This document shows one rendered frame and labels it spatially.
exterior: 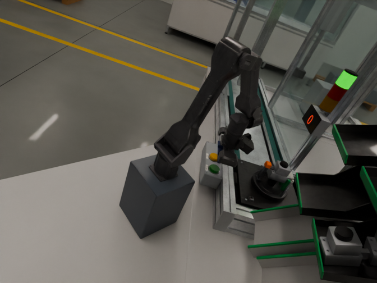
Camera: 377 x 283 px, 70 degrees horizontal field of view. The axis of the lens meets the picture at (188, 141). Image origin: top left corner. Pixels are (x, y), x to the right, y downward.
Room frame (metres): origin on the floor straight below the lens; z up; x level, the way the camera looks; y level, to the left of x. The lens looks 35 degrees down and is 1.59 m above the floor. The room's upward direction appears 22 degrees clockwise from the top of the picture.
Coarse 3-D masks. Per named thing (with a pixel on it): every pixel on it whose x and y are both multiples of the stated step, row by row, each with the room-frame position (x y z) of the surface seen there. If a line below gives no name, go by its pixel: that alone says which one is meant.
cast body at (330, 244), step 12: (336, 228) 0.39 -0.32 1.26; (348, 228) 0.39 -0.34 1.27; (324, 240) 0.39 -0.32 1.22; (336, 240) 0.37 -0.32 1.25; (348, 240) 0.37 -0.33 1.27; (324, 252) 0.36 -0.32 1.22; (336, 252) 0.36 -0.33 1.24; (348, 252) 0.36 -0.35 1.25; (360, 252) 0.36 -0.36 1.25; (324, 264) 0.36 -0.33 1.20; (336, 264) 0.36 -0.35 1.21; (348, 264) 0.36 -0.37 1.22
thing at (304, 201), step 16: (304, 176) 0.60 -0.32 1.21; (320, 176) 0.60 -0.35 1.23; (336, 176) 0.60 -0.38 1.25; (352, 176) 0.60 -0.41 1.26; (304, 192) 0.55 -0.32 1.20; (320, 192) 0.56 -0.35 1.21; (336, 192) 0.56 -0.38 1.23; (352, 192) 0.56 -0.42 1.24; (304, 208) 0.48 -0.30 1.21; (320, 208) 0.48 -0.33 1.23; (336, 208) 0.50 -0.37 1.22; (352, 208) 0.48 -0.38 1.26; (368, 208) 0.47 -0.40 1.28
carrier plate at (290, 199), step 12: (240, 168) 0.86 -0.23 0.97; (252, 168) 0.89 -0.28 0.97; (240, 180) 0.79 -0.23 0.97; (240, 192) 0.73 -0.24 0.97; (252, 192) 0.75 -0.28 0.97; (288, 192) 0.83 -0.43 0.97; (240, 204) 0.68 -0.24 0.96; (252, 204) 0.69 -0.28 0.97; (264, 204) 0.71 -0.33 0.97; (276, 204) 0.74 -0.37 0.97; (288, 204) 0.76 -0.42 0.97
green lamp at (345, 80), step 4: (344, 72) 1.01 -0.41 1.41; (340, 76) 1.02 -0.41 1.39; (344, 76) 1.00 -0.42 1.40; (348, 76) 1.00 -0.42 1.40; (352, 76) 0.99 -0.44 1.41; (340, 80) 1.01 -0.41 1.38; (344, 80) 1.00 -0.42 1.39; (348, 80) 0.99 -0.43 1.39; (352, 80) 1.00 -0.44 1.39; (340, 84) 1.00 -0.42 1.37; (344, 84) 1.00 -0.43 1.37; (348, 84) 1.00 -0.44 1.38; (344, 88) 1.00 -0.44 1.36; (348, 88) 1.00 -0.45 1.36
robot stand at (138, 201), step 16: (144, 160) 0.59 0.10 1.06; (128, 176) 0.56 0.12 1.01; (144, 176) 0.53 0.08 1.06; (128, 192) 0.55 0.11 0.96; (144, 192) 0.51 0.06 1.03; (160, 192) 0.50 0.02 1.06; (176, 192) 0.54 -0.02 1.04; (128, 208) 0.54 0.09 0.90; (144, 208) 0.50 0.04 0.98; (160, 208) 0.51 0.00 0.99; (176, 208) 0.56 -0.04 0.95; (144, 224) 0.48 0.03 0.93; (160, 224) 0.53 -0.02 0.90
